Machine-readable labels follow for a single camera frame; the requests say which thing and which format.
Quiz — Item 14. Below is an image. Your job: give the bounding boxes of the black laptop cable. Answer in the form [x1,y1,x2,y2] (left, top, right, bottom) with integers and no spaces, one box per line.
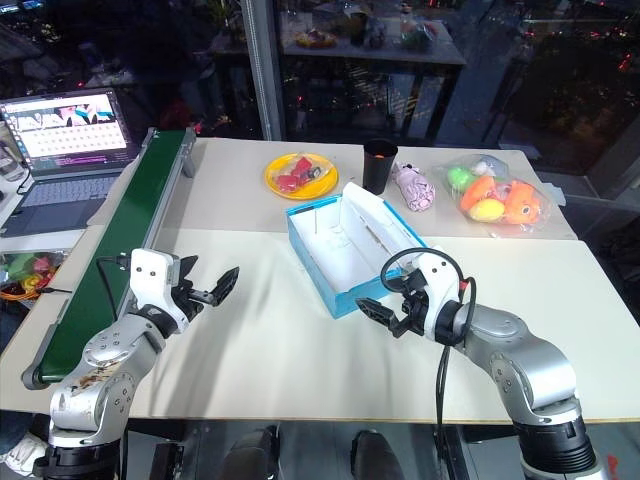
[16,158,38,198]

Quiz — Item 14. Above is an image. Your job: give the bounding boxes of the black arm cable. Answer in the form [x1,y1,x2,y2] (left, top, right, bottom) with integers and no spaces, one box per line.
[95,255,133,322]
[379,246,477,442]

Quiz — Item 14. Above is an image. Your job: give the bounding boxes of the grey window pillar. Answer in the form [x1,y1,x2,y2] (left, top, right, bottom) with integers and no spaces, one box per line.
[238,0,287,142]

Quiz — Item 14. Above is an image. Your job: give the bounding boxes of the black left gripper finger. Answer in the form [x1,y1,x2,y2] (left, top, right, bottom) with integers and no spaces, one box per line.
[179,254,200,290]
[213,266,241,307]

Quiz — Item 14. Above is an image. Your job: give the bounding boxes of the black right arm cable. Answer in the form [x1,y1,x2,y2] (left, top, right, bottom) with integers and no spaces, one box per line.
[379,246,477,442]

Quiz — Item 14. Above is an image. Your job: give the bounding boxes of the green conveyor belt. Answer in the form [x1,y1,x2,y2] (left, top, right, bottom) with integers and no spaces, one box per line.
[20,127,198,392]

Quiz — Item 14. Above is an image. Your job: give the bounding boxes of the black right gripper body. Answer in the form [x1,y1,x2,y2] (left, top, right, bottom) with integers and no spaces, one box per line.
[391,290,431,340]

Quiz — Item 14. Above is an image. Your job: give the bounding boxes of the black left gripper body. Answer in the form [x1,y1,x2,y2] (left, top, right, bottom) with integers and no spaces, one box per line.
[167,254,218,334]

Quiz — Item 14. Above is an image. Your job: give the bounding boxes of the orange cable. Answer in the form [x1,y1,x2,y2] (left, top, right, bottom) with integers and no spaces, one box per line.
[0,282,50,302]

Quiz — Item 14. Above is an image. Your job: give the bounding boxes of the clear plastic toy bag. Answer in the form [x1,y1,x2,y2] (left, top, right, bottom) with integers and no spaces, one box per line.
[431,153,555,236]

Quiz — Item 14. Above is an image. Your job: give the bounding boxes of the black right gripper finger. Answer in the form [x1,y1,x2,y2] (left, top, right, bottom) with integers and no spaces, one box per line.
[354,297,397,329]
[398,270,426,297]

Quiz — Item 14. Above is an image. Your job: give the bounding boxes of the yellow round plate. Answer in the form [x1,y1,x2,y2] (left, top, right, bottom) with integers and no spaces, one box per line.
[263,152,341,202]

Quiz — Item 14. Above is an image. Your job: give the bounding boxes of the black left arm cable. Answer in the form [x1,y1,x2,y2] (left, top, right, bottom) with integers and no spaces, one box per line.
[95,255,133,322]

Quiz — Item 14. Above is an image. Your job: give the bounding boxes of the pink folded umbrella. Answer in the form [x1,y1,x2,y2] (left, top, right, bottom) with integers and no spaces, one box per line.
[390,160,437,214]

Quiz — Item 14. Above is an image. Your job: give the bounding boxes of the clear bag of red items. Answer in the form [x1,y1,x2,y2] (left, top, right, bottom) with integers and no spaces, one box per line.
[274,155,327,194]

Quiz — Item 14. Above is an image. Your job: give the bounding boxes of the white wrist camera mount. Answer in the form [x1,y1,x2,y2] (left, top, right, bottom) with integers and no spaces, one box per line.
[408,247,464,342]
[128,248,187,332]

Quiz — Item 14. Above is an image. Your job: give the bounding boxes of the white sneaker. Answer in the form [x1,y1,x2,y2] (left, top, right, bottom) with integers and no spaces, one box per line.
[0,428,50,477]

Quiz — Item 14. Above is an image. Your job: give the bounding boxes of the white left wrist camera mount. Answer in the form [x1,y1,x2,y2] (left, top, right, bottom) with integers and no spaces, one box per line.
[128,248,187,332]

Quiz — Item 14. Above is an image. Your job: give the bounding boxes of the bag of colourful toys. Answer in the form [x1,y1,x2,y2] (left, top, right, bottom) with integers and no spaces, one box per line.
[0,248,67,292]

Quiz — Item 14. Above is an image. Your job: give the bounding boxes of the black plastic cup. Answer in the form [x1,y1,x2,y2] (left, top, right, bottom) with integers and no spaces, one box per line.
[362,139,400,196]

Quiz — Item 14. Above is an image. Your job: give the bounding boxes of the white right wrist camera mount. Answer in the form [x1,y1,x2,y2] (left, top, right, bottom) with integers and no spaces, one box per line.
[408,247,464,342]

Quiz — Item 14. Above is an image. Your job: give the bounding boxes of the orange carrot toy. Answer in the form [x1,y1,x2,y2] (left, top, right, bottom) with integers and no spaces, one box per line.
[460,175,499,211]

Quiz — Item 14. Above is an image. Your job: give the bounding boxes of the grey open laptop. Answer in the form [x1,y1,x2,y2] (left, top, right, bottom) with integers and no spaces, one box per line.
[0,88,142,237]

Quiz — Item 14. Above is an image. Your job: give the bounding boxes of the white plush toy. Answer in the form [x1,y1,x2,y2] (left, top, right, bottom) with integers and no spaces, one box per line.
[472,155,507,178]

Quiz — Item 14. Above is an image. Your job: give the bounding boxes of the green plush toy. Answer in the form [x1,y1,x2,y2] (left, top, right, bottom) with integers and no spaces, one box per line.
[446,165,477,191]

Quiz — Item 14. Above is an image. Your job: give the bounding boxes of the yellow lemon toy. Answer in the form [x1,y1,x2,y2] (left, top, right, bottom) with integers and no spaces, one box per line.
[468,197,506,223]

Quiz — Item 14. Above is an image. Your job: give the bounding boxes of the orange fish plush toy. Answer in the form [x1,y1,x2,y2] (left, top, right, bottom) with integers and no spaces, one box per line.
[501,179,542,226]

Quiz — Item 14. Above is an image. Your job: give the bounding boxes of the blue cardboard box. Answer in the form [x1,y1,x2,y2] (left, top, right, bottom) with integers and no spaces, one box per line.
[284,181,432,319]

